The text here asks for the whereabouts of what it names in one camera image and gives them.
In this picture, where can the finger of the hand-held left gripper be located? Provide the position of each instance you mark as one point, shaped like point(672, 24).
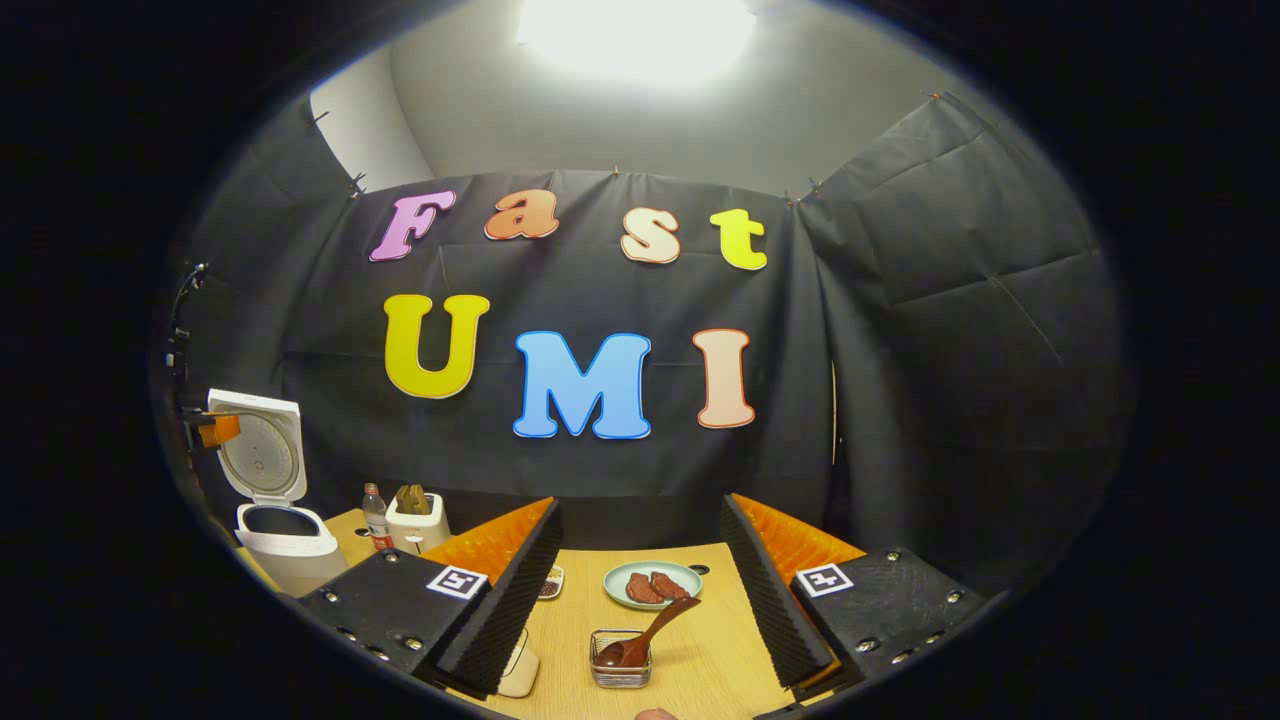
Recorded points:
point(220, 430)

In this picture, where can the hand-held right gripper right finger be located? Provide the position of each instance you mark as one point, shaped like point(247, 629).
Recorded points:
point(770, 600)

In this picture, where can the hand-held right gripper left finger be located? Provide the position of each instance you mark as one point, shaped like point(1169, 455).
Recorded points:
point(510, 600)

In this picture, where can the brown wooden spoon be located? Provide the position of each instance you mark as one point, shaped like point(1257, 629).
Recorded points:
point(660, 622)

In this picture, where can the white rice cooker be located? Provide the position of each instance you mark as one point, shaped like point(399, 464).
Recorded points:
point(290, 555)

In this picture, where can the white divided bean dish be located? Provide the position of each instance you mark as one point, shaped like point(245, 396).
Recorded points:
point(551, 585)

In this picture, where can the red meat slice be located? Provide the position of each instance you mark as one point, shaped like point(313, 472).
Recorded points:
point(643, 589)
point(672, 585)

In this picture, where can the pale green plate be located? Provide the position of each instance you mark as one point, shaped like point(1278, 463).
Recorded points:
point(616, 585)

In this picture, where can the white toaster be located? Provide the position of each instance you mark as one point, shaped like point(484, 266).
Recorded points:
point(415, 530)

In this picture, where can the brown toast slice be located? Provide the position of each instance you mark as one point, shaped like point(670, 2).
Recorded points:
point(405, 500)
point(422, 499)

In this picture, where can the clear plastic water bottle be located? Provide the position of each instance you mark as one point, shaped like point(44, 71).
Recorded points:
point(377, 525)

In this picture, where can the black backdrop cloth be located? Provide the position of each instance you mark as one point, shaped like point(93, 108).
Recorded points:
point(620, 480)

